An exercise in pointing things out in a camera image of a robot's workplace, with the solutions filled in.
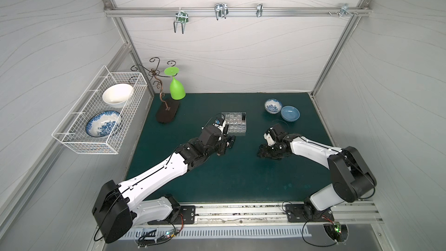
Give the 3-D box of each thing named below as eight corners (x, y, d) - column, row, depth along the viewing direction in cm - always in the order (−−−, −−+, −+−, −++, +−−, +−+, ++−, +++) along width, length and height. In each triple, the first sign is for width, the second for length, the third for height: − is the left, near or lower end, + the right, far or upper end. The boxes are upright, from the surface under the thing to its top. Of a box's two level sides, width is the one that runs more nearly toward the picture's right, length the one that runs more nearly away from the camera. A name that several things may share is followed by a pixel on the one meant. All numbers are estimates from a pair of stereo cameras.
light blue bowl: (282, 121, 107) (283, 117, 104) (279, 110, 114) (280, 106, 111) (299, 121, 108) (301, 117, 104) (295, 110, 114) (297, 106, 111)
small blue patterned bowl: (266, 115, 111) (267, 110, 107) (263, 103, 118) (265, 98, 114) (281, 115, 111) (283, 110, 107) (278, 103, 118) (280, 98, 114)
